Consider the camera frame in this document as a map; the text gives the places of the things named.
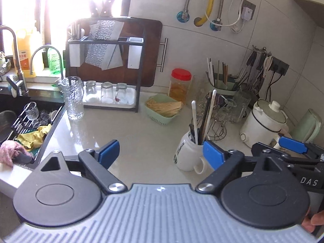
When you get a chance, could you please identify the white ceramic mug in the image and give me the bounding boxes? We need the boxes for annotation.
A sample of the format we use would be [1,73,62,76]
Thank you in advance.
[174,131,212,175]

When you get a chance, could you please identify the yellow cloth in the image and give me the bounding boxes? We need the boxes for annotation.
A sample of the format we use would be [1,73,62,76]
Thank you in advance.
[16,125,52,150]

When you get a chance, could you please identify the wooden chopstick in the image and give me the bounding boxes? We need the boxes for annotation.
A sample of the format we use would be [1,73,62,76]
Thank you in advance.
[201,91,212,143]

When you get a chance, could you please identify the row of hanging utensils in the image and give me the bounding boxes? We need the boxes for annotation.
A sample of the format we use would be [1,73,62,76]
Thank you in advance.
[238,47,274,92]

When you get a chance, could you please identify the bunch of chopsticks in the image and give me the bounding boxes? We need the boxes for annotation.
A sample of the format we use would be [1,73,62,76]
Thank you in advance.
[206,57,229,88]

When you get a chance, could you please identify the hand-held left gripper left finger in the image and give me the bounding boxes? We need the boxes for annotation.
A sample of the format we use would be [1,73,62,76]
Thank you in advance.
[40,140,127,193]

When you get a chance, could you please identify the small stemmed glass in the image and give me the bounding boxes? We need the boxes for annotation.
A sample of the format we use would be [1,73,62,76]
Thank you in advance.
[24,102,39,120]

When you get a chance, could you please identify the pale green kettle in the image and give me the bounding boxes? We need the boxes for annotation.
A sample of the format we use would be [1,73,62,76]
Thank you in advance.
[290,109,322,143]

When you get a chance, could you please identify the white cable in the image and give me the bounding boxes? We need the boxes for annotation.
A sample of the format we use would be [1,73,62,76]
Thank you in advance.
[205,0,245,33]

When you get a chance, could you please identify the silver textured mat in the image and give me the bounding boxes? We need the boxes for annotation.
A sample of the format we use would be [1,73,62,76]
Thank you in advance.
[85,20,124,71]

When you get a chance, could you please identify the orange dish soap bottle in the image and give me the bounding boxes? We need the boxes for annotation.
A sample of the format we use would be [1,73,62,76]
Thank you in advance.
[13,28,37,78]

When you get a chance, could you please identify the black metal rack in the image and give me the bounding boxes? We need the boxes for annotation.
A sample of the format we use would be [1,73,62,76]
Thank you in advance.
[65,17,147,113]

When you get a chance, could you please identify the red lid plastic jar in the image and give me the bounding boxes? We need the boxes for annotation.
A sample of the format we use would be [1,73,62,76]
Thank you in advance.
[169,68,193,104]

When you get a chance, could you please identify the dark wooden cutting board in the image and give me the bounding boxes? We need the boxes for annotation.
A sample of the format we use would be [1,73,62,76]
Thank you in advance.
[67,18,168,86]

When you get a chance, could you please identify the dark knife handles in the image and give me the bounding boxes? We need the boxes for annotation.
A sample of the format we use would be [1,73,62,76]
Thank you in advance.
[90,0,122,18]

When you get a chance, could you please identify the wire glass rack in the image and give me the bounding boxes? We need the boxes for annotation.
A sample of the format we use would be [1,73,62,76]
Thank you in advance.
[201,97,228,141]

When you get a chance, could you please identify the steel bowl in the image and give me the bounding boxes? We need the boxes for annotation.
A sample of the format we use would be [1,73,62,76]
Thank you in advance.
[0,111,17,142]

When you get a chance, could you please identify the black power strip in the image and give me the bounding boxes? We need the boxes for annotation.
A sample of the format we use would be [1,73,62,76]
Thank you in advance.
[268,56,290,76]

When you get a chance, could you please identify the green chopstick caddy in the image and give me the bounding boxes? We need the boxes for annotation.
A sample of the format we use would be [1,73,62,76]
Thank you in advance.
[206,80,240,97]

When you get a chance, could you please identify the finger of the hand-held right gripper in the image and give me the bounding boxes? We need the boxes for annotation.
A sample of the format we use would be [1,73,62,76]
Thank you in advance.
[251,142,324,167]
[278,136,324,155]

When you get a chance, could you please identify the yellow gas hose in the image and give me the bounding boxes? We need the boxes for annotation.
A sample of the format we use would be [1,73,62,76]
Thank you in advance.
[194,0,218,27]

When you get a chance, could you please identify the sink drying rack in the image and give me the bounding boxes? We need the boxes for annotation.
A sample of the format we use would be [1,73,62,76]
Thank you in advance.
[11,104,64,142]

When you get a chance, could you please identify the green bottle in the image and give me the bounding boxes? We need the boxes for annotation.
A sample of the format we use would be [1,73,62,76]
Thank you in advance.
[48,48,63,74]

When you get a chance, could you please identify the person's right hand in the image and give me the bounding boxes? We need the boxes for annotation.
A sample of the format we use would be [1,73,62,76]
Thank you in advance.
[302,207,324,234]

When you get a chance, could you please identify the clear glass jug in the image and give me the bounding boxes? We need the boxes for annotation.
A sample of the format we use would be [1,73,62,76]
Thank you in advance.
[230,91,251,123]

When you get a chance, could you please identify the tall clear glass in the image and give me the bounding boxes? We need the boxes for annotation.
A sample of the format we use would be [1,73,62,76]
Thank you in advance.
[195,80,210,110]

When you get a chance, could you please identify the bundle of bamboo skewers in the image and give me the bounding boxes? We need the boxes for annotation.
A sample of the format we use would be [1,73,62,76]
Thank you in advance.
[147,101,183,117]

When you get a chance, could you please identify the tall steel faucet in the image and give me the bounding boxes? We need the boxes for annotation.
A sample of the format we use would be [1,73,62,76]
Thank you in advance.
[0,25,28,97]

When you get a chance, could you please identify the glass goblet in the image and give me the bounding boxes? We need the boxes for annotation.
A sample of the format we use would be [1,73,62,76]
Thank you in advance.
[219,97,234,122]

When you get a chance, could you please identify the clear glass cup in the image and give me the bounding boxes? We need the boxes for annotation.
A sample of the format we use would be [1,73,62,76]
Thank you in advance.
[101,82,114,104]
[115,83,128,104]
[85,80,98,103]

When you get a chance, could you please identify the green plastic basket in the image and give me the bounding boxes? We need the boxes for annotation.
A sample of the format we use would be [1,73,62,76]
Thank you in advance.
[145,94,185,125]

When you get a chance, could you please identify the textured glass pitcher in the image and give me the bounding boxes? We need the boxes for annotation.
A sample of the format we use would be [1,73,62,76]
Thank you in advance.
[59,76,85,120]

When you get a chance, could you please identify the pink cloth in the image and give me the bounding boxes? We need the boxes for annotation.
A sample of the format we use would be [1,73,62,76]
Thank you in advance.
[0,140,34,167]

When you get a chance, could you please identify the steel wool scrubber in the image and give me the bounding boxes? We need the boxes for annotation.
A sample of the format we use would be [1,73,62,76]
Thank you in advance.
[38,110,52,127]

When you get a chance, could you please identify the white electric cooker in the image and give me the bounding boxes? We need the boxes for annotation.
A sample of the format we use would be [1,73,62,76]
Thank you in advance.
[240,99,289,148]

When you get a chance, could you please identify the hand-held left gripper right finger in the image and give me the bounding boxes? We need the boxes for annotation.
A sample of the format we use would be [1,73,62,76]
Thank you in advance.
[195,140,283,193]

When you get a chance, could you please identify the white rack holder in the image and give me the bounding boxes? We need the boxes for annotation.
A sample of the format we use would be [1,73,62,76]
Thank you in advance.
[68,43,83,67]
[127,37,144,69]

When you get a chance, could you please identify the white tray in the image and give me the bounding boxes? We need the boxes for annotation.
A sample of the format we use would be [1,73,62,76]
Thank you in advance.
[82,85,137,109]

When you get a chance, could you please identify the white power adapter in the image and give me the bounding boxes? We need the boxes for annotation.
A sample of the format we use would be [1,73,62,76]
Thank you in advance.
[240,5,254,21]

